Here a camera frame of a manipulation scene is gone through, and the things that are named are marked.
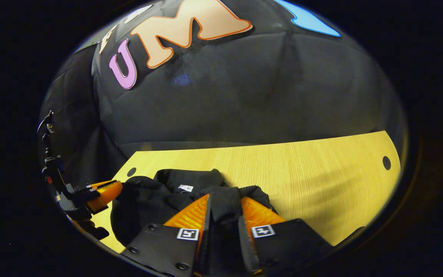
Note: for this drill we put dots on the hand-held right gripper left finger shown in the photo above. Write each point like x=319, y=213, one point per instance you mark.
x=203, y=246

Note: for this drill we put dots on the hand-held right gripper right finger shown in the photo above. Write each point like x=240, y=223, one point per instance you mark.
x=245, y=250

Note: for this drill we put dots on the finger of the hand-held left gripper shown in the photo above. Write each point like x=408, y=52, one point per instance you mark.
x=108, y=192

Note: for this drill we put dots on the black buttoned garment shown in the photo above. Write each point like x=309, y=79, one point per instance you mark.
x=144, y=207

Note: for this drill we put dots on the black backdrop cloth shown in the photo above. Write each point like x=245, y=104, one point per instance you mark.
x=244, y=100

